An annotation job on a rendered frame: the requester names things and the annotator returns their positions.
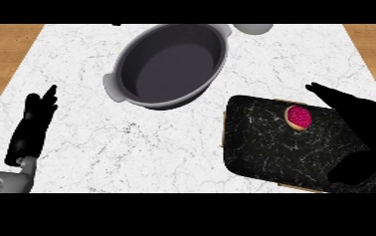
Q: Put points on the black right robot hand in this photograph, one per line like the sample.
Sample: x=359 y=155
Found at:
x=355 y=114

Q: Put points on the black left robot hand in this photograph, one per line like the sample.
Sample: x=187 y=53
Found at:
x=30 y=127

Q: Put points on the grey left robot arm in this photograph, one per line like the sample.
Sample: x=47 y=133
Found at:
x=19 y=180

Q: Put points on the pink frosted cupcake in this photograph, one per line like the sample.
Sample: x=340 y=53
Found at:
x=300 y=117

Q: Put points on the black marble tray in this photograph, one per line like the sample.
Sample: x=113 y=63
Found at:
x=283 y=147

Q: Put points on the dark grey oval pot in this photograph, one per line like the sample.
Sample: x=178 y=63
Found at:
x=169 y=65

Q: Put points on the pale grey rounded object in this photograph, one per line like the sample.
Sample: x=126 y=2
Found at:
x=253 y=28

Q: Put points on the small black object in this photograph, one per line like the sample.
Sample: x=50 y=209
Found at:
x=116 y=24

